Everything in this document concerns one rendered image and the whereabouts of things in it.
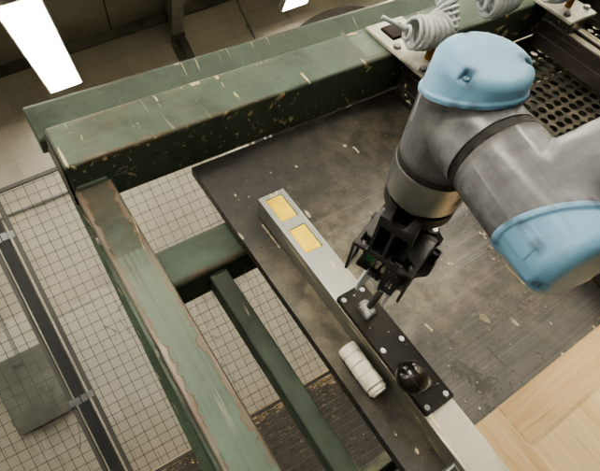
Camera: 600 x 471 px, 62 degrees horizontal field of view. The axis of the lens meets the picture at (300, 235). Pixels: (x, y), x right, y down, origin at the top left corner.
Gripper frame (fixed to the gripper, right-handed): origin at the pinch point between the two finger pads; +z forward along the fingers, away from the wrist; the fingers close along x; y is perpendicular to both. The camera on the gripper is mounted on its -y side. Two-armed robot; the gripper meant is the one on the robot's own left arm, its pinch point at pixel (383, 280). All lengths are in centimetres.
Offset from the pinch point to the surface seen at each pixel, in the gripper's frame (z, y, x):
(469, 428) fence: 8.9, 6.1, 19.1
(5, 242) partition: 158, -3, -174
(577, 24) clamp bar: 4, -92, 0
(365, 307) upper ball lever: 6.9, 1.0, -0.5
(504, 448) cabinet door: 11.0, 4.6, 24.3
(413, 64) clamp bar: 2, -48, -21
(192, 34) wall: 271, -314, -352
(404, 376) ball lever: -2.3, 10.8, 8.3
